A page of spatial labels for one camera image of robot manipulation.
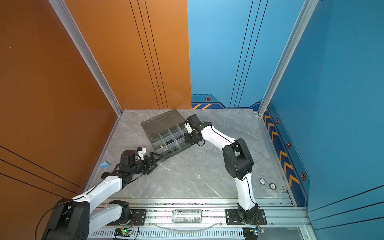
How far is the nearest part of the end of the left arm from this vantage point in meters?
0.66

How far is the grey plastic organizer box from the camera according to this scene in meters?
0.98

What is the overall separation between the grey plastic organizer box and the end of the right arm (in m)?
0.09

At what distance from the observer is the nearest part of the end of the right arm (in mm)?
707

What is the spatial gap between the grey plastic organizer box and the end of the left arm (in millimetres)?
85
